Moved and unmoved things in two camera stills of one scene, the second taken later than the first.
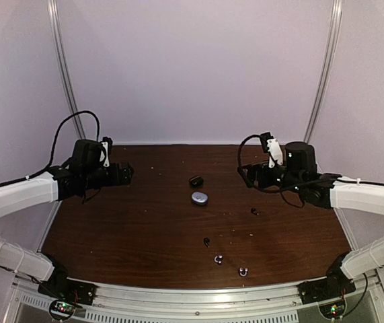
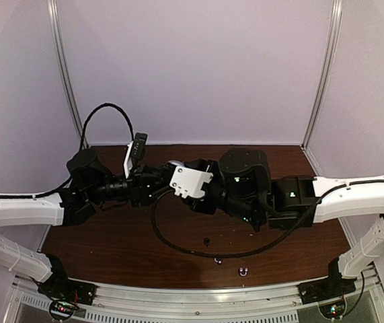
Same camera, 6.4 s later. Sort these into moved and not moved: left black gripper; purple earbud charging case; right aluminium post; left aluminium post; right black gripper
Moved: purple earbud charging case; left black gripper; right black gripper
Not moved: left aluminium post; right aluminium post
